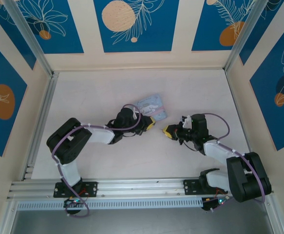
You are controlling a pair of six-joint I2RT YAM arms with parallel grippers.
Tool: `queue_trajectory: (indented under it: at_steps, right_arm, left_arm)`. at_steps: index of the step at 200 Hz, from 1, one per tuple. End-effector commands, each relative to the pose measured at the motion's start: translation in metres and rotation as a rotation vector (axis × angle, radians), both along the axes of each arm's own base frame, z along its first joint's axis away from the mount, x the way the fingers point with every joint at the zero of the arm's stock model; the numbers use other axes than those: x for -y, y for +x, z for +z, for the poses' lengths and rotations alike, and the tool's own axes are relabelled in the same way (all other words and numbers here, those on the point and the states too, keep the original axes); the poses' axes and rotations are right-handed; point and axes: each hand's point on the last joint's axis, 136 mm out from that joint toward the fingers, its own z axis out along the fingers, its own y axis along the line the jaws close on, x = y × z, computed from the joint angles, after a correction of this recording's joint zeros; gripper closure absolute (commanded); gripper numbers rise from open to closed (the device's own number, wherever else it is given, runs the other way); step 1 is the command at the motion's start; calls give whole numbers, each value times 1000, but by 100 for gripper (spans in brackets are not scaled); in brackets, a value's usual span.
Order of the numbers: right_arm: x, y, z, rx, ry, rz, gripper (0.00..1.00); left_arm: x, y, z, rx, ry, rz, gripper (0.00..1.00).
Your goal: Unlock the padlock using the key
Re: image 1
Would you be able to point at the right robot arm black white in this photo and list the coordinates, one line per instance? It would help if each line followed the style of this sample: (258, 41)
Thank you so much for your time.
(244, 175)

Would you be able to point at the aluminium frame post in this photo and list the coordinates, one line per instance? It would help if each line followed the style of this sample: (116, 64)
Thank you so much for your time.
(29, 39)
(249, 34)

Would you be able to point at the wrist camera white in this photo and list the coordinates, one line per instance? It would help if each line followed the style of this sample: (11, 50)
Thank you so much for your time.
(135, 112)
(186, 120)

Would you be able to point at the light blue pouch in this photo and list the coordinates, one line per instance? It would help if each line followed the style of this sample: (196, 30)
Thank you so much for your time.
(154, 104)

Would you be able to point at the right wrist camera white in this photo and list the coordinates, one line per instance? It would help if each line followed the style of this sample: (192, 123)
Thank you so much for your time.
(186, 120)

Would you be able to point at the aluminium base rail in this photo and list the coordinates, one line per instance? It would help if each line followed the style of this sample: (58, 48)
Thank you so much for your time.
(137, 189)

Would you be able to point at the small controller circuit board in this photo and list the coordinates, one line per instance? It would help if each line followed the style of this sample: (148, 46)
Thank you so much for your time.
(74, 201)
(216, 202)

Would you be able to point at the grey metal sheet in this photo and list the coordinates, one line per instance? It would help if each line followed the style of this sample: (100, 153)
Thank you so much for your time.
(137, 223)

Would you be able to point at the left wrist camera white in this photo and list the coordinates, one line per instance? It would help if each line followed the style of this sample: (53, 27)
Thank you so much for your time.
(135, 112)

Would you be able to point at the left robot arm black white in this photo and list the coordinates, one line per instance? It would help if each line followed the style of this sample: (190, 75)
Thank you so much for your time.
(68, 141)

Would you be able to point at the aluminium side rail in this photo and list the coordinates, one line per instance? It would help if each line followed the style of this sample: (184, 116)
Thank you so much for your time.
(239, 117)
(48, 104)

